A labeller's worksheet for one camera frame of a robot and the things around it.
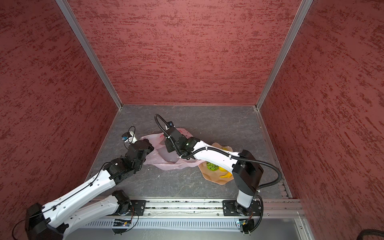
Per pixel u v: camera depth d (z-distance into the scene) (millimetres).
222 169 850
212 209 758
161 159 814
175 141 599
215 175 839
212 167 828
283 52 875
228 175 809
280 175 902
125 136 655
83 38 818
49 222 392
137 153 564
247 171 443
